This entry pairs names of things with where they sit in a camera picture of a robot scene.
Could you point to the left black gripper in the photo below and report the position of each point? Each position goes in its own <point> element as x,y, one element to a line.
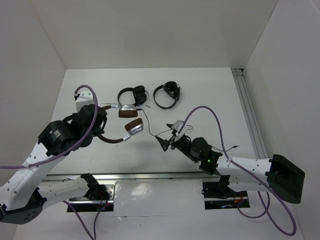
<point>98,131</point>

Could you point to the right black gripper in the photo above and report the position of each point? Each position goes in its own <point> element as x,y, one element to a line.
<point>164,143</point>

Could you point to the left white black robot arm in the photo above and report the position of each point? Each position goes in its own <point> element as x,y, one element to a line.
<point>22,198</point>

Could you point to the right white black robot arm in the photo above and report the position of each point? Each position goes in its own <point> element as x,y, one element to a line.
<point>272,175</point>

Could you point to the black headphones left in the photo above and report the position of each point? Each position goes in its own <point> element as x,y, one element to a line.
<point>139,93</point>

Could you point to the black headphones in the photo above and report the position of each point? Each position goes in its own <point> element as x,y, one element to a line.
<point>139,93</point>
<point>172,89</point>

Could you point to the black headphones right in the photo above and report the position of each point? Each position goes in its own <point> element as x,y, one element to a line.
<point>172,89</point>

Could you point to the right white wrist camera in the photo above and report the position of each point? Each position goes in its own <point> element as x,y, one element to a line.
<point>180,128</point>

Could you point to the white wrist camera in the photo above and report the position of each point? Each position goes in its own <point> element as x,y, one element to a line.
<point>83,98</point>
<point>180,128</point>

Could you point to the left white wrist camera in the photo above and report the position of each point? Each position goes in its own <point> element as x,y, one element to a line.
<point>83,98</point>

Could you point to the aluminium rail front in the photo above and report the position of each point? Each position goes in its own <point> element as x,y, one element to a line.
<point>156,176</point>

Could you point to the aluminium rail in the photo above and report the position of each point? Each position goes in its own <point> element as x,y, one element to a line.
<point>249,114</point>
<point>156,176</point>

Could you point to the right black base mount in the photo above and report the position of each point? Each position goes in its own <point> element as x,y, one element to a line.
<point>213,190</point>

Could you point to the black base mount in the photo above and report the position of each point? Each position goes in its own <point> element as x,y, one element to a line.
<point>213,190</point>
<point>94,192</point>

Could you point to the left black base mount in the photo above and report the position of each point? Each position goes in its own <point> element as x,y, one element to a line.
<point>94,192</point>

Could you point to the aluminium rail right side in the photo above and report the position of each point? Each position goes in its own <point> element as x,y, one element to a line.
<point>249,114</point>

